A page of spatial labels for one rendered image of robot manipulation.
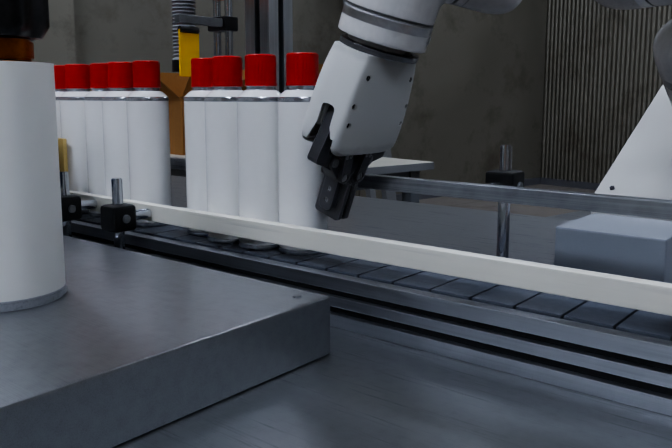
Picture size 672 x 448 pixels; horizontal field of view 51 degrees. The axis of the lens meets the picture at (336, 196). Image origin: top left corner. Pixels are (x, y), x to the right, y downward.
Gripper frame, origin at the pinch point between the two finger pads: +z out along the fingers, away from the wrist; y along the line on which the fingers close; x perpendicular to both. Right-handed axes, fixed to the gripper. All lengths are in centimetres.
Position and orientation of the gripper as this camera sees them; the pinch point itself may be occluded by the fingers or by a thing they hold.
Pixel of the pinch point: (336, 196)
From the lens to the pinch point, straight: 71.1
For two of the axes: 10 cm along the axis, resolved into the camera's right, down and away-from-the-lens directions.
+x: 7.3, 4.2, -5.4
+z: -2.6, 9.0, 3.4
